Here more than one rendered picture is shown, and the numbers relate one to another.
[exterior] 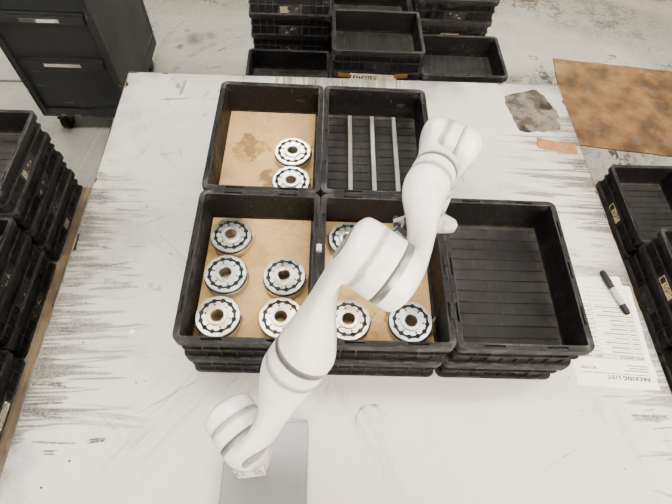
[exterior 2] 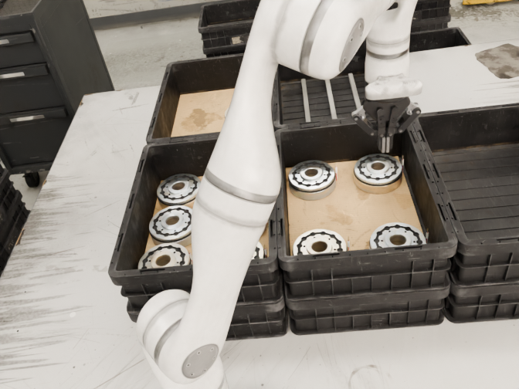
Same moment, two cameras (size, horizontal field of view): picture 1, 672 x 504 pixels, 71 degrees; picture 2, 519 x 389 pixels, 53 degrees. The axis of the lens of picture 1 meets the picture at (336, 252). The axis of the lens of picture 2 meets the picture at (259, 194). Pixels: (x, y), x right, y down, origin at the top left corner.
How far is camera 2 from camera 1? 0.39 m
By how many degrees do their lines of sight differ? 20
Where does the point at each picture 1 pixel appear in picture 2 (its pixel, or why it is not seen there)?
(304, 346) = (234, 147)
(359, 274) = (279, 18)
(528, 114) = (506, 63)
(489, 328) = not seen: hidden behind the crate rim
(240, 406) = (178, 297)
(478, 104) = (446, 65)
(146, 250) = (93, 235)
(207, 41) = not seen: hidden behind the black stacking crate
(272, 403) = (207, 249)
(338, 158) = (294, 114)
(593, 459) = not seen: outside the picture
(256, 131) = (205, 106)
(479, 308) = (486, 224)
